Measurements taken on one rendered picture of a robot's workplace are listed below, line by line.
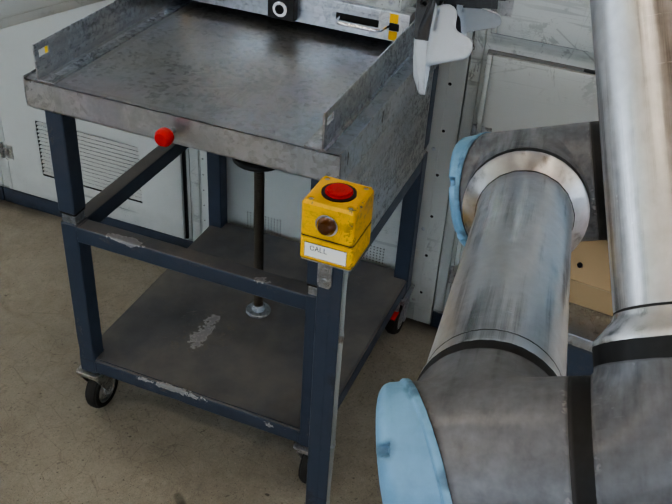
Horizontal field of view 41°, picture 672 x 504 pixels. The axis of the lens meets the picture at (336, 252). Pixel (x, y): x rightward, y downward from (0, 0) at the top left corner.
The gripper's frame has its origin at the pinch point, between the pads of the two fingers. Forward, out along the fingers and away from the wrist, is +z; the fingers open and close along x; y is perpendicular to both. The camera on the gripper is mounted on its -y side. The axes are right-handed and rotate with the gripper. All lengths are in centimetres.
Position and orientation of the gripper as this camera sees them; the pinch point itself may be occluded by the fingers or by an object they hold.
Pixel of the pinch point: (437, 75)
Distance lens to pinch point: 102.7
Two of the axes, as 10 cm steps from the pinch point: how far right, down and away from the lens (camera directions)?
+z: 0.2, 8.8, 4.8
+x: 3.9, -4.5, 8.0
